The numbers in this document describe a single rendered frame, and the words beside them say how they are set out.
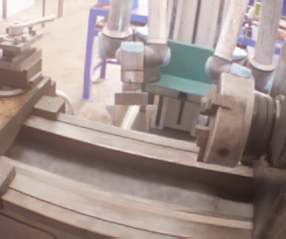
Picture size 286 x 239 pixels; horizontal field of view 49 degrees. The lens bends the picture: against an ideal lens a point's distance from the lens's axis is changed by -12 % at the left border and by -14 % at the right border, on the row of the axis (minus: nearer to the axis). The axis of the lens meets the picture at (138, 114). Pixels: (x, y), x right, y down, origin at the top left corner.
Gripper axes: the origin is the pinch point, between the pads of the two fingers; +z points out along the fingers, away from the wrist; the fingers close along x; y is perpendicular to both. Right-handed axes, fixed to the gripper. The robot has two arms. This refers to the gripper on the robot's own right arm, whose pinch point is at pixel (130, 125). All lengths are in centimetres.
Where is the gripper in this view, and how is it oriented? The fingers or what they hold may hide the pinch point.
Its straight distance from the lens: 144.3
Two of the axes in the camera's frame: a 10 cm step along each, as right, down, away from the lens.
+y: 0.5, -1.3, 9.9
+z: -0.2, 9.9, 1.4
